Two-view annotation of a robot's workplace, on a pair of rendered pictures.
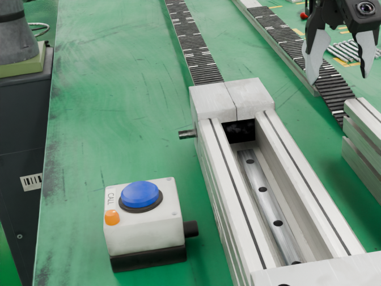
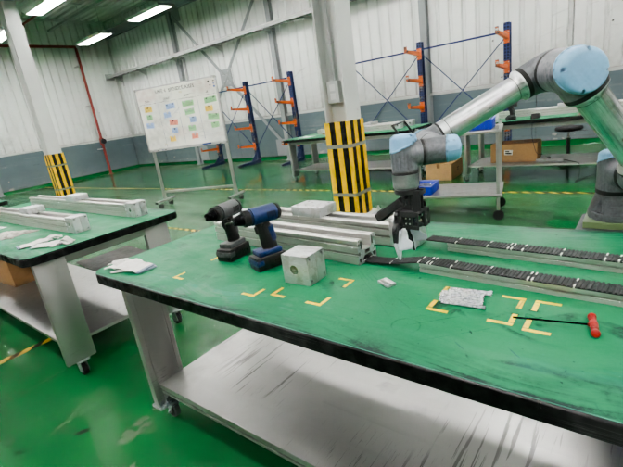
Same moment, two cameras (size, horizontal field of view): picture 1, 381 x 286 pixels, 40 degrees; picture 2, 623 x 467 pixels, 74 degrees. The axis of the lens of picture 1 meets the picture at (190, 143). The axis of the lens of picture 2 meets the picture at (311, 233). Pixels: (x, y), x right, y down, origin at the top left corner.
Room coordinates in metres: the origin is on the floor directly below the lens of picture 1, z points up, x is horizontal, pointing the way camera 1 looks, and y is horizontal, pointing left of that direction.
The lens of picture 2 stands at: (1.47, -1.24, 1.29)
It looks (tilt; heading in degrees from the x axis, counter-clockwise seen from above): 17 degrees down; 139
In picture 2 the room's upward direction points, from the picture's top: 8 degrees counter-clockwise
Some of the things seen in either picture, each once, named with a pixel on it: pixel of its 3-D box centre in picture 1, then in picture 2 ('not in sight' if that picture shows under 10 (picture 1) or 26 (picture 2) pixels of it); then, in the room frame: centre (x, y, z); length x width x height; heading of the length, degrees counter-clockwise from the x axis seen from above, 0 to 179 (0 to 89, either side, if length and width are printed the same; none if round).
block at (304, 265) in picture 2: not in sight; (306, 263); (0.52, -0.45, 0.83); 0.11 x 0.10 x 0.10; 101
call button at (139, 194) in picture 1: (140, 197); not in sight; (0.46, 0.06, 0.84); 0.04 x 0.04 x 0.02
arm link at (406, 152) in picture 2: not in sight; (404, 154); (0.77, -0.24, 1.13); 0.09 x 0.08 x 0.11; 47
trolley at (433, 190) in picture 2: not in sight; (450, 166); (-0.75, 2.73, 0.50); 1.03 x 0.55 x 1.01; 21
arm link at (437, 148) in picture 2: not in sight; (437, 148); (0.82, -0.16, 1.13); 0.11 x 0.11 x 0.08; 47
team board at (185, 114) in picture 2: not in sight; (188, 145); (-4.96, 2.02, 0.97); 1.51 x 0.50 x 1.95; 29
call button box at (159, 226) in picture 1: (152, 220); not in sight; (0.46, 0.05, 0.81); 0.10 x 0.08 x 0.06; 94
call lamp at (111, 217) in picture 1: (111, 216); not in sight; (0.43, 0.09, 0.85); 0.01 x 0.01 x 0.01
